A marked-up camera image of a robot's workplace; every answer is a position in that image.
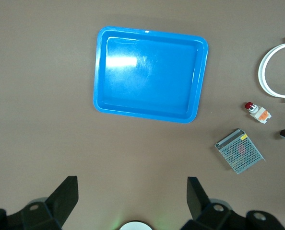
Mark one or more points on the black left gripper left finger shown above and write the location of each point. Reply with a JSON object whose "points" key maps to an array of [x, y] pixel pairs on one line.
{"points": [[58, 206]]}

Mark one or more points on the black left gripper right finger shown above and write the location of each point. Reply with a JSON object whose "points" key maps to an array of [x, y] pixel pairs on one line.
{"points": [[200, 206]]}

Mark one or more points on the metal mesh power supply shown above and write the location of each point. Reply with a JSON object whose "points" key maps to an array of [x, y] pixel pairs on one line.
{"points": [[241, 153]]}

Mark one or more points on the brown table mat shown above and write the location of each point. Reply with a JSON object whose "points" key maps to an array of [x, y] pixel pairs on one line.
{"points": [[37, 95]]}

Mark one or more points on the blue plastic tray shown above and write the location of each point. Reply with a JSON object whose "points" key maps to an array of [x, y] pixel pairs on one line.
{"points": [[152, 76]]}

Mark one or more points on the red push button switch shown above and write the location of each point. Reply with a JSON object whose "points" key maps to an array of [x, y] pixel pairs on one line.
{"points": [[261, 115]]}

